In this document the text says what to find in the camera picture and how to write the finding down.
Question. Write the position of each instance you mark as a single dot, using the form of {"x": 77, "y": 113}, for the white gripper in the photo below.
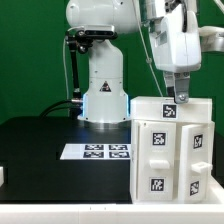
{"x": 176, "y": 48}

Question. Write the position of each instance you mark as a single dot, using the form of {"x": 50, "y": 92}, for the white L-shaped corner fence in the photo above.
{"x": 212, "y": 212}

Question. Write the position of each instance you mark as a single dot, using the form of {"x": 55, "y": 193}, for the white door panel with marker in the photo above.
{"x": 195, "y": 162}

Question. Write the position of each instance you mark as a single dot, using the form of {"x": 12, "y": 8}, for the white cabinet body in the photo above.
{"x": 134, "y": 158}

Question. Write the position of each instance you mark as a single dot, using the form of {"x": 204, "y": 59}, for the white base marker plate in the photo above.
{"x": 96, "y": 152}

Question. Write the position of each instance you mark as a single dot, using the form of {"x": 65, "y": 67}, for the white box with marker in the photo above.
{"x": 196, "y": 110}

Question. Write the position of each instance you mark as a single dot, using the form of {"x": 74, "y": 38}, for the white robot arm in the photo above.
{"x": 106, "y": 102}

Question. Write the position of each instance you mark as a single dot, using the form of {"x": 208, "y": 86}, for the grey depth camera bar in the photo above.
{"x": 105, "y": 31}

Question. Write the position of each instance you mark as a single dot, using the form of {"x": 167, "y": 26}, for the white block at left edge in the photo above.
{"x": 1, "y": 176}

